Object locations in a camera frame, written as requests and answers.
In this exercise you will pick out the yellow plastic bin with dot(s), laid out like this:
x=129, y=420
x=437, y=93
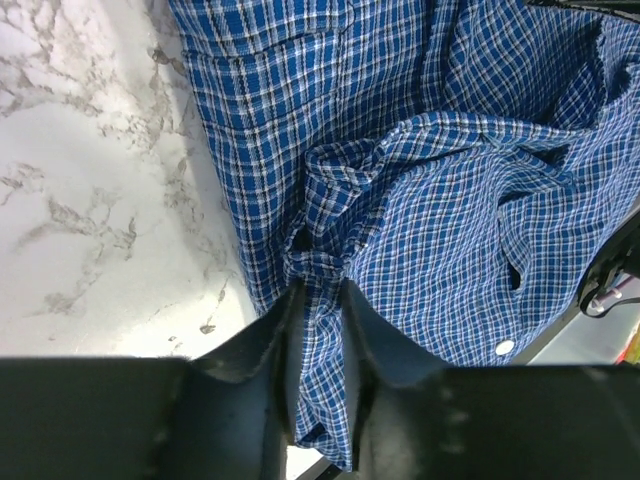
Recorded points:
x=631, y=352

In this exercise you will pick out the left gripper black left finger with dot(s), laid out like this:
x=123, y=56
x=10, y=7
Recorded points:
x=225, y=415

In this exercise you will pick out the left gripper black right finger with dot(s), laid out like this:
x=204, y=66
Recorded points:
x=413, y=416

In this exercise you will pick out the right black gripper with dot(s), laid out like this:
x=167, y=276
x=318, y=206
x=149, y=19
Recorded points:
x=616, y=262

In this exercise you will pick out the blue checkered long sleeve shirt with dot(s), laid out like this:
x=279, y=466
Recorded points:
x=462, y=162

